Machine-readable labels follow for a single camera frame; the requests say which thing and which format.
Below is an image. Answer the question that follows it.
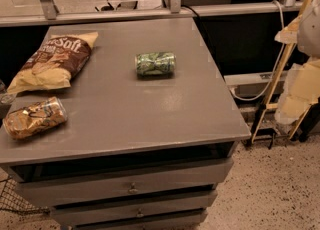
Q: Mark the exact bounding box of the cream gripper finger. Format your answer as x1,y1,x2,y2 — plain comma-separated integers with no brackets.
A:
275,15,302,44
275,57,320,124

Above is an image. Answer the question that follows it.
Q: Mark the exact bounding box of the green soda can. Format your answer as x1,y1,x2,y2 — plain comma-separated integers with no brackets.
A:
135,52,176,76

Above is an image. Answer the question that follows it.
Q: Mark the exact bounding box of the middle grey drawer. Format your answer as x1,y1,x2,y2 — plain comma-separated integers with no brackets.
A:
51,190,217,226

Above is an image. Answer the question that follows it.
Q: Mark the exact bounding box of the black cable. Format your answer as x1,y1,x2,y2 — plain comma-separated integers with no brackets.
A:
181,4,214,58

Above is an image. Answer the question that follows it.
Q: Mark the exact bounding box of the wire mesh basket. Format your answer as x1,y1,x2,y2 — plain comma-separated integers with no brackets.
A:
0,177,50,216

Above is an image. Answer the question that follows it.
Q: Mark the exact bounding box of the brown and yellow chip bag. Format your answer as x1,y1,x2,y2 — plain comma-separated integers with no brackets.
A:
7,32,98,94

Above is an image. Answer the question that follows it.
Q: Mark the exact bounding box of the white cable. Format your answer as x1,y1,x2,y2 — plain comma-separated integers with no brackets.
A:
229,0,287,102

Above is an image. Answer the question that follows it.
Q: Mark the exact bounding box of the wooden easel frame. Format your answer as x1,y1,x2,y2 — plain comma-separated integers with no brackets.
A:
245,0,312,146

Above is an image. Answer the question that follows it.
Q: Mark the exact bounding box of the top grey drawer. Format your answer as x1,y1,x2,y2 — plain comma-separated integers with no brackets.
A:
16,158,233,207

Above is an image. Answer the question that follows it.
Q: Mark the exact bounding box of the crushed gold soda can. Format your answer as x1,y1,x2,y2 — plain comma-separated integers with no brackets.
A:
3,97,67,140

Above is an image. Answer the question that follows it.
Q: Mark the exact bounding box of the grey drawer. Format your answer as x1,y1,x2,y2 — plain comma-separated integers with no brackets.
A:
75,209,207,230
51,190,217,226
16,158,233,207

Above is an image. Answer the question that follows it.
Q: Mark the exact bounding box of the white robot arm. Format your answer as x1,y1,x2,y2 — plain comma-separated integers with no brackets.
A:
275,0,320,124

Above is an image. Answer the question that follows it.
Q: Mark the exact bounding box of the grey metal railing frame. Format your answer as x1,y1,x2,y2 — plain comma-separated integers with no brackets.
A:
0,0,311,28

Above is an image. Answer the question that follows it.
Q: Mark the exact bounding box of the grey drawer cabinet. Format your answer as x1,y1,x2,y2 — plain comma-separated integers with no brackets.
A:
0,17,252,230

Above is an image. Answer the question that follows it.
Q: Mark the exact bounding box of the bottom grey drawer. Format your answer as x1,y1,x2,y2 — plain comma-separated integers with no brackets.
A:
75,209,207,230

